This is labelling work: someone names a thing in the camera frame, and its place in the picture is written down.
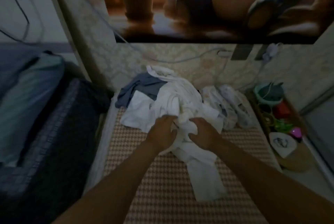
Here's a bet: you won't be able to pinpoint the person's left hand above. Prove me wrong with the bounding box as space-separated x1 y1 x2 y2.
146 115 179 154

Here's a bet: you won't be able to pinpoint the person's right hand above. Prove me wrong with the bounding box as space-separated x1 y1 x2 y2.
188 117 224 151

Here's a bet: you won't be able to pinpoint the white T-shirt with letter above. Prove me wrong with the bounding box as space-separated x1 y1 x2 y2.
120 90 229 203

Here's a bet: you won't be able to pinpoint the pile of grey-blue clothes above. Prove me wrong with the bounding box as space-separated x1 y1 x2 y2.
116 72 168 108

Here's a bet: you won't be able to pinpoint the person's right forearm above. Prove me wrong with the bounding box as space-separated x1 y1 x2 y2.
209 137 334 224

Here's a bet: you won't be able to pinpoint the person's left forearm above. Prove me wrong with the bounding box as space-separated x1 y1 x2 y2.
52 140 160 224

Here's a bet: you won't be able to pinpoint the green toy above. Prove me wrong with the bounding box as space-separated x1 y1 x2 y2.
261 112 293 133

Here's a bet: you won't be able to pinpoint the teal round bunny lamp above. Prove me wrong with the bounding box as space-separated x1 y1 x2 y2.
254 82 285 107

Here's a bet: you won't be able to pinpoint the white printed card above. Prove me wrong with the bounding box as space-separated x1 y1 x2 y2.
269 132 298 158

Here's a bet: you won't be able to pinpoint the red toy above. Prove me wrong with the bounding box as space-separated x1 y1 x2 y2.
274 101 293 119

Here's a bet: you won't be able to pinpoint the pink ball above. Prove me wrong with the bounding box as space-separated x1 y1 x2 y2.
289 126 303 140

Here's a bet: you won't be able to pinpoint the wooden bedside tray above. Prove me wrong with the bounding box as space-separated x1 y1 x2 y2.
245 91 316 172

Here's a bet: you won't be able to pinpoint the dark patterned bed cover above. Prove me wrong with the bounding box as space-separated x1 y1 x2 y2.
0 75 113 224

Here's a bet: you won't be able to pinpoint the white charger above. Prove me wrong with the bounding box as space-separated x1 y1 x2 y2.
263 43 283 63

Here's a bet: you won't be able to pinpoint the grey sliding door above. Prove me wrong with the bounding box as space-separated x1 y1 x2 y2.
300 23 334 175

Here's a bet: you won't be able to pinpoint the grey-green pillow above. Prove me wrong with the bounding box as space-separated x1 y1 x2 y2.
0 54 66 167

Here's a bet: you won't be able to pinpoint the long white cable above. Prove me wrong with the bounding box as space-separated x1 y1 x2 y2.
57 0 233 64

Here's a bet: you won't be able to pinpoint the grey wall socket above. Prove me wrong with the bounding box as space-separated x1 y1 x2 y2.
231 44 254 61

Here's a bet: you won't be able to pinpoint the cartoon bear wall poster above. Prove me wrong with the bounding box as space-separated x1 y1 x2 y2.
96 0 334 45

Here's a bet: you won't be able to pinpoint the black hanging cables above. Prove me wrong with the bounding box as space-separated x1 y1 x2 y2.
0 0 32 45

